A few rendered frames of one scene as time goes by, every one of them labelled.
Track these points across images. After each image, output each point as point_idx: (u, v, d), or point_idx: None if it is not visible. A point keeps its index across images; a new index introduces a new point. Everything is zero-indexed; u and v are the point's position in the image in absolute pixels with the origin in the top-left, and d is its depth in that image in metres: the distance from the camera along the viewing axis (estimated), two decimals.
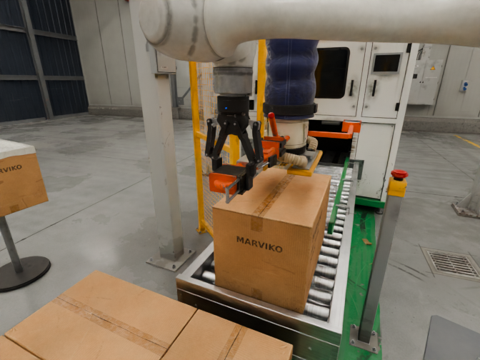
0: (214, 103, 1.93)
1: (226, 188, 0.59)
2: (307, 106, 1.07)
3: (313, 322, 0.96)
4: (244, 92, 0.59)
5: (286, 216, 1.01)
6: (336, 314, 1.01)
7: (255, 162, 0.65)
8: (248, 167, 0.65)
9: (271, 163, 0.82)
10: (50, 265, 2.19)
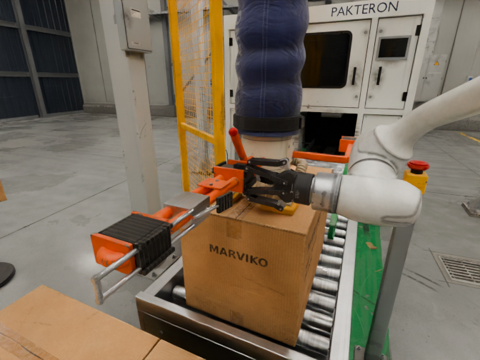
0: None
1: (93, 277, 0.30)
2: (289, 120, 0.79)
3: None
4: (319, 172, 0.62)
5: (273, 218, 0.76)
6: (339, 349, 0.76)
7: None
8: None
9: (223, 206, 0.54)
10: (14, 273, 1.94)
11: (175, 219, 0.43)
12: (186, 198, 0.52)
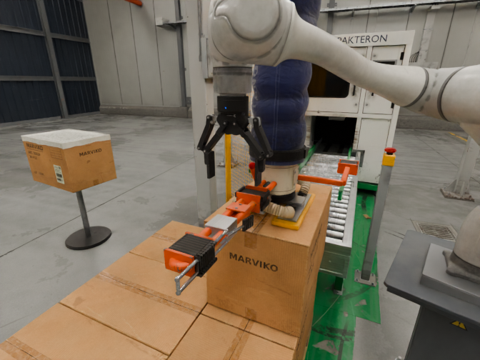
0: None
1: (176, 278, 0.49)
2: (296, 152, 0.97)
3: (333, 242, 1.48)
4: (243, 92, 0.59)
5: (282, 232, 0.94)
6: (347, 239, 1.53)
7: (264, 157, 0.63)
8: (258, 162, 0.64)
9: (247, 226, 0.72)
10: (111, 232, 2.70)
11: (216, 238, 0.62)
12: (221, 221, 0.70)
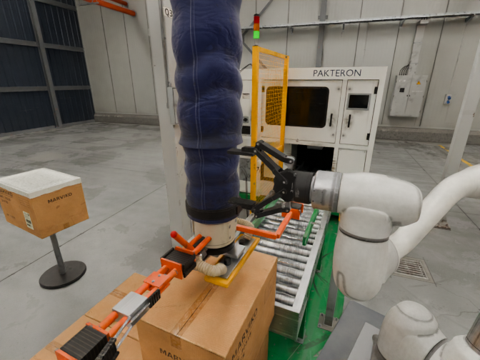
0: None
1: None
2: (226, 211, 0.99)
3: (282, 306, 1.52)
4: (319, 171, 0.62)
5: (205, 335, 0.97)
6: (298, 301, 1.57)
7: (258, 146, 0.65)
8: None
9: (153, 302, 0.76)
10: (86, 268, 2.74)
11: (118, 331, 0.64)
12: (129, 302, 0.73)
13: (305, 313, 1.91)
